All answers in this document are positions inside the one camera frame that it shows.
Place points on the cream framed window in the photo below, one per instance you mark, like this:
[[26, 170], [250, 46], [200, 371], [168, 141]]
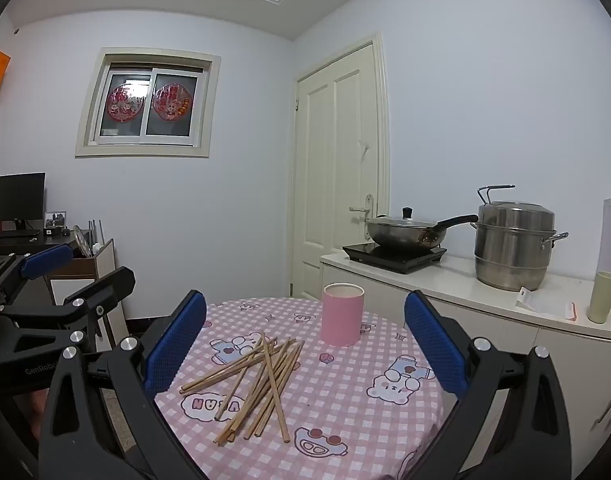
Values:
[[150, 110]]

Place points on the red round window decoration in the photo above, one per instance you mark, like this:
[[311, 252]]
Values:
[[125, 104], [170, 102]]

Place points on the black keyboard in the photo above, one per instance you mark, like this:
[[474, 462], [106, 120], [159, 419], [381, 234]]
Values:
[[15, 234]]

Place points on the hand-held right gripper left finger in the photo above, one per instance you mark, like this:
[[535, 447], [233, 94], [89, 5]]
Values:
[[178, 342]]

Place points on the bunch of wooden chopsticks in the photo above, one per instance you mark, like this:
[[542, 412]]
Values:
[[270, 370]]

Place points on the pink cup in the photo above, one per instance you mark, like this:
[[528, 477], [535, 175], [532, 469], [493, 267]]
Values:
[[341, 320]]

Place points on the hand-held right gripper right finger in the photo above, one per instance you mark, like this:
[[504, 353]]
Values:
[[435, 345]]

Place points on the black computer monitor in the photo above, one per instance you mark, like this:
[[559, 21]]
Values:
[[19, 195]]

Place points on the glass wok lid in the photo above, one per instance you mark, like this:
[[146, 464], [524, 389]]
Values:
[[408, 212]]

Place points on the steel steamer pot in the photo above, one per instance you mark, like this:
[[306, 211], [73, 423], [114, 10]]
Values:
[[513, 255]]

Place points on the black induction cooker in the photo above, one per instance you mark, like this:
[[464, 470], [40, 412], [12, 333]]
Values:
[[385, 259]]

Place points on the small black device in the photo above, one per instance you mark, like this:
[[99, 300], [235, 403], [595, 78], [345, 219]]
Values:
[[52, 232]]

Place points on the cream panelled door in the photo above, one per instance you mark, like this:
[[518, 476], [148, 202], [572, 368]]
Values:
[[320, 170]]

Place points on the pink checked printed tablecloth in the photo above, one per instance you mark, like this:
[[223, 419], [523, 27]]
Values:
[[345, 410]]

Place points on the white door hook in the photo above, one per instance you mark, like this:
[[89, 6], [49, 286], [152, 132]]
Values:
[[364, 148]]

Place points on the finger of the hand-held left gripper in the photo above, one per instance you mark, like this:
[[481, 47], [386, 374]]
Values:
[[47, 262], [112, 287]]

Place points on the pale green cup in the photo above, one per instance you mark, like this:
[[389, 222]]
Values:
[[603, 300]]

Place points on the dark wooden desk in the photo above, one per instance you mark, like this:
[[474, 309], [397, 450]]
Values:
[[5, 246]]

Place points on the white storage cabinet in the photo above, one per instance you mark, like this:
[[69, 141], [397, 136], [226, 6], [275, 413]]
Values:
[[107, 265]]

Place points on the small photo frame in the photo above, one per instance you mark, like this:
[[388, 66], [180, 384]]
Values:
[[55, 219]]

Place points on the round metal plate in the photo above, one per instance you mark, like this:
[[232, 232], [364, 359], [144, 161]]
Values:
[[82, 242]]

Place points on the white counter cabinet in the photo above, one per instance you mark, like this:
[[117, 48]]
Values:
[[510, 325]]

